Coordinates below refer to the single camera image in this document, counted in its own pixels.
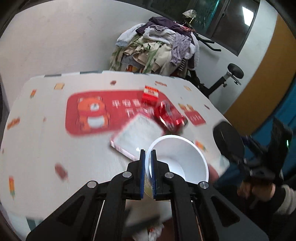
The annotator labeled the black exercise bike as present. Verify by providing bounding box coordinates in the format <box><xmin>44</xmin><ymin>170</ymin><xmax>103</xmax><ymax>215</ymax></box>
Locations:
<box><xmin>178</xmin><ymin>30</ymin><xmax>244</xmax><ymax>98</ymax></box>

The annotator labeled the red crumpled wrapper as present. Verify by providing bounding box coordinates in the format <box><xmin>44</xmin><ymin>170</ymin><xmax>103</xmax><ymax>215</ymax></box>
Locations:
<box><xmin>154</xmin><ymin>101</ymin><xmax>188</xmax><ymax>130</ymax></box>

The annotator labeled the dark window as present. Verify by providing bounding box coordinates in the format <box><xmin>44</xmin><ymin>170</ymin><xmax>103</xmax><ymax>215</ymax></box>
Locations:
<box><xmin>148</xmin><ymin>0</ymin><xmax>260</xmax><ymax>56</ymax></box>

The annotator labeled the person's right hand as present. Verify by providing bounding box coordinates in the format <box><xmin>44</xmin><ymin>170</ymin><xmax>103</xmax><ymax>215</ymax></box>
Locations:
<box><xmin>238</xmin><ymin>179</ymin><xmax>277</xmax><ymax>207</ymax></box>

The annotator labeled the hanging white cloth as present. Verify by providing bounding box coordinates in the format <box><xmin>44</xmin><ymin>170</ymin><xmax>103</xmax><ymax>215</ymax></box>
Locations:
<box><xmin>181</xmin><ymin>9</ymin><xmax>198</xmax><ymax>20</ymax></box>

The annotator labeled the small red box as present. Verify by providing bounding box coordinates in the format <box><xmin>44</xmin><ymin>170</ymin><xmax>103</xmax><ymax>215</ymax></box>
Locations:
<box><xmin>142</xmin><ymin>85</ymin><xmax>160</xmax><ymax>103</ymax></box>

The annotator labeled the flat white packet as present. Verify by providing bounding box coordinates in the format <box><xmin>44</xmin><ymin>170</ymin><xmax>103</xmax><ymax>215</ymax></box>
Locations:
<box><xmin>109</xmin><ymin>113</ymin><xmax>166</xmax><ymax>161</ymax></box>

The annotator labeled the pile of clothes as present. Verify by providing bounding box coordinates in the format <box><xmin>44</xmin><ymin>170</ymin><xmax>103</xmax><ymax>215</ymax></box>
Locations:
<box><xmin>109</xmin><ymin>16</ymin><xmax>200</xmax><ymax>77</ymax></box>

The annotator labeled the black round lid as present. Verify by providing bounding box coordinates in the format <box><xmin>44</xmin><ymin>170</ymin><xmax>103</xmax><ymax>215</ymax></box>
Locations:
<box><xmin>213</xmin><ymin>122</ymin><xmax>245</xmax><ymax>163</ymax></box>

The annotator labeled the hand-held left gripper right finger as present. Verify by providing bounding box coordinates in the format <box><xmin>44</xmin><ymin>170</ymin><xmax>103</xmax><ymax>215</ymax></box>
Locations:
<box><xmin>150</xmin><ymin>149</ymin><xmax>270</xmax><ymax>241</ymax></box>

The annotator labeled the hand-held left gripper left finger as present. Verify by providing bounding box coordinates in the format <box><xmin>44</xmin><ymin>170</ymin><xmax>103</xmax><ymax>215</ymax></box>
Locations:
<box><xmin>25</xmin><ymin>149</ymin><xmax>147</xmax><ymax>241</ymax></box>

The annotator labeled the printed table mat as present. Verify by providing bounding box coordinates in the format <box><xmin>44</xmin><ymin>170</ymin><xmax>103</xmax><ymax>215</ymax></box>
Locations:
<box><xmin>0</xmin><ymin>70</ymin><xmax>232</xmax><ymax>241</ymax></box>

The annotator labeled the person's right forearm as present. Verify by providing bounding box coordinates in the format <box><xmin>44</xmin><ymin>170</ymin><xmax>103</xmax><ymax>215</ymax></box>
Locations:
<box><xmin>270</xmin><ymin>184</ymin><xmax>296</xmax><ymax>218</ymax></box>

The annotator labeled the white cup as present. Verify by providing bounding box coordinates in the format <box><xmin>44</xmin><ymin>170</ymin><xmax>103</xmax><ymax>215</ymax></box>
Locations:
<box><xmin>144</xmin><ymin>136</ymin><xmax>210</xmax><ymax>202</ymax></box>

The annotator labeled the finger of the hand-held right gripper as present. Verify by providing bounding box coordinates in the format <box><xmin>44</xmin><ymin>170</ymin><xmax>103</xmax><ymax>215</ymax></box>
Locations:
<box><xmin>228</xmin><ymin>153</ymin><xmax>255</xmax><ymax>176</ymax></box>
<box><xmin>240</xmin><ymin>136</ymin><xmax>265</xmax><ymax>152</ymax></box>

